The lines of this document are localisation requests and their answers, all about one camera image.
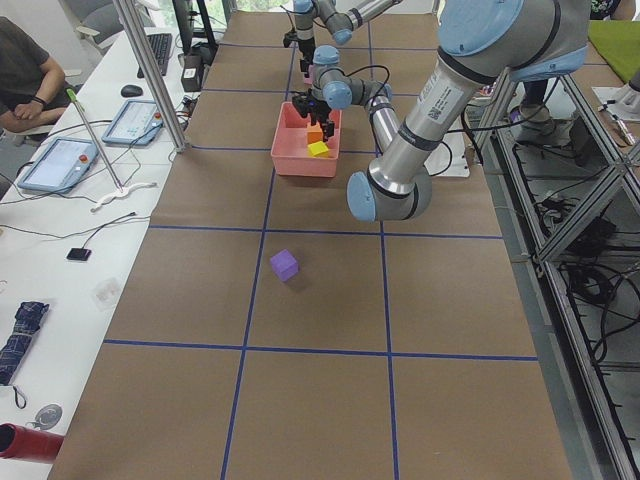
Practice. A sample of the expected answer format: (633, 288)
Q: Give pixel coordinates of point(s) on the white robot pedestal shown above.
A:
(448, 159)

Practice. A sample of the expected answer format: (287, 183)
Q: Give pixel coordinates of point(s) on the far teach pendant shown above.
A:
(136, 124)

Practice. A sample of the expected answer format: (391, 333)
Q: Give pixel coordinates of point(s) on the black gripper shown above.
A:
(304, 51)
(318, 111)

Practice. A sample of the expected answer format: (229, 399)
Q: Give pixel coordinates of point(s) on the black box with label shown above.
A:
(192, 73)

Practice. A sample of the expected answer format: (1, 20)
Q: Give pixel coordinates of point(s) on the black computer mouse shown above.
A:
(131, 91)

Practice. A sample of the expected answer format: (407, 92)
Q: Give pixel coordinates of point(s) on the small black puck device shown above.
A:
(80, 254)

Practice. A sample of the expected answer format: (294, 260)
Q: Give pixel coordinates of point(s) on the teach pendant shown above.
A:
(136, 124)
(60, 166)

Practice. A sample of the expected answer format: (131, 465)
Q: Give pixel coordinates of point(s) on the red cylinder bottle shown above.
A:
(22, 443)

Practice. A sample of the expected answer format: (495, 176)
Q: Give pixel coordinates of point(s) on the black keyboard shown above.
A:
(161, 46)

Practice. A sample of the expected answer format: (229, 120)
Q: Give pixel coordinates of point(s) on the metal rod with green tip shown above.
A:
(80, 110)

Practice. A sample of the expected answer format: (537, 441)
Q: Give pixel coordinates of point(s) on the pink plastic bin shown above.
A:
(290, 152)

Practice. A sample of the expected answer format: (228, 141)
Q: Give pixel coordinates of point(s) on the purple foam block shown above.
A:
(284, 265)

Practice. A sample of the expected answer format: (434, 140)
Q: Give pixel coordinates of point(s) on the yellow foam block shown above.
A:
(318, 149)

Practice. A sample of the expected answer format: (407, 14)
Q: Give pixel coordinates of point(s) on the folded blue umbrella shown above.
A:
(28, 319)

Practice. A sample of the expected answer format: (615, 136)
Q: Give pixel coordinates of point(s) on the near teach pendant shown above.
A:
(60, 166)

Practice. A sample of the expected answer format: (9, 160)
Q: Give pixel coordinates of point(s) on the aluminium frame post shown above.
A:
(133, 26)

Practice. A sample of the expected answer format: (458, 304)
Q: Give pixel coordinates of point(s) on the orange foam block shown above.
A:
(314, 133)

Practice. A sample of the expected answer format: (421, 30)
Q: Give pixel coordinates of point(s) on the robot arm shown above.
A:
(478, 40)
(345, 12)

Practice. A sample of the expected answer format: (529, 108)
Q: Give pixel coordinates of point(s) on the pink foam block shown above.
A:
(311, 74)

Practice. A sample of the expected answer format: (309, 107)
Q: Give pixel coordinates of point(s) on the black monitor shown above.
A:
(195, 30)

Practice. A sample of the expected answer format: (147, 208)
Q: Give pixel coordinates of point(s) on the seated person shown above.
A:
(33, 84)

